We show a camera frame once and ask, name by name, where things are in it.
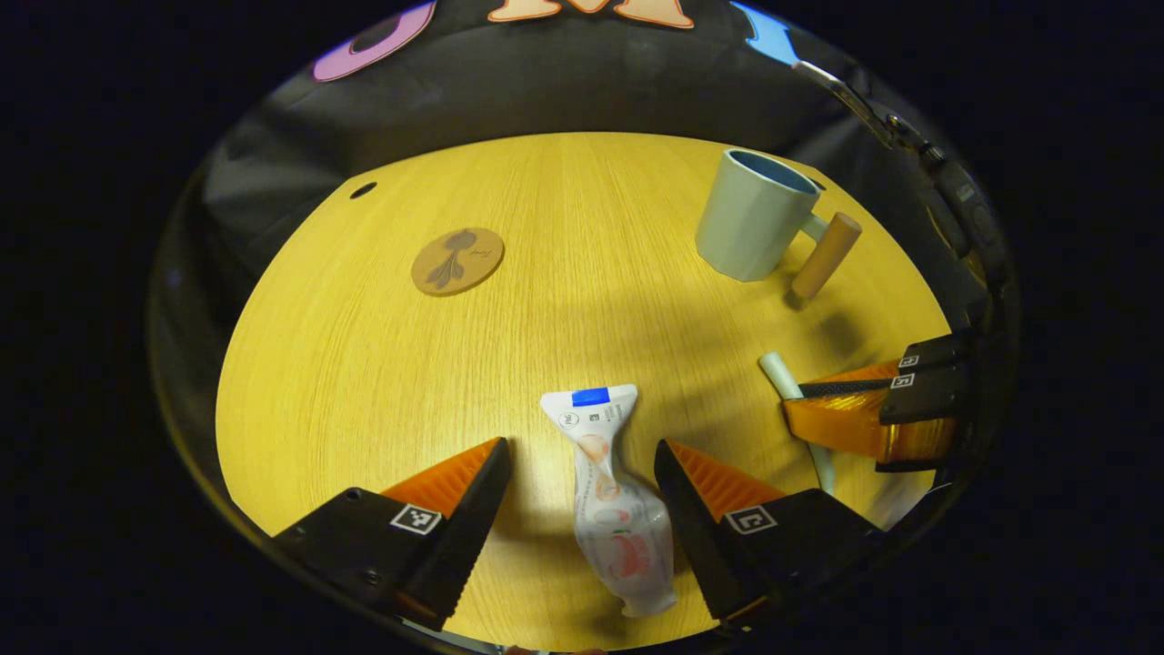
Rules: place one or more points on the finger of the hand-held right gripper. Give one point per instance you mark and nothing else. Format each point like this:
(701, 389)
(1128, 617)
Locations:
(846, 423)
(932, 353)

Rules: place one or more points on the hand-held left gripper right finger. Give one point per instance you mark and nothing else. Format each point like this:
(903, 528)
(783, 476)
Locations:
(696, 537)

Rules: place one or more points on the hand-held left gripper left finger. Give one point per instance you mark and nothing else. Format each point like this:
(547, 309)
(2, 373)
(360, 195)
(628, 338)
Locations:
(464, 546)

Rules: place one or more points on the white toothpaste tube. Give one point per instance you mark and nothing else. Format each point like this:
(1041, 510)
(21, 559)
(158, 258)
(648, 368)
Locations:
(618, 537)

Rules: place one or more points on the pale green toothbrush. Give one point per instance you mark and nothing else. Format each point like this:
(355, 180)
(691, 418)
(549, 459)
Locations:
(777, 373)

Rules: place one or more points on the round brown coaster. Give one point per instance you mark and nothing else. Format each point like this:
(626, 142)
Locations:
(457, 261)

